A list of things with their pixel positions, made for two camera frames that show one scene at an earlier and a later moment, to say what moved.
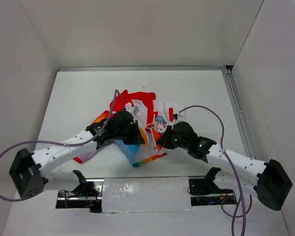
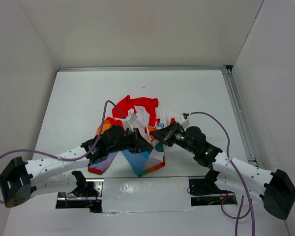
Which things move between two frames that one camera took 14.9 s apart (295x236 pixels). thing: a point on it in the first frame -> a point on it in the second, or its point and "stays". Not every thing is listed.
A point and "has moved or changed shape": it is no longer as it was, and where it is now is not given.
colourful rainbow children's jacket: [154, 117] has moved or changed shape
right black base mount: [203, 191] stays
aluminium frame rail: [228, 72] stays
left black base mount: [87, 194] stays
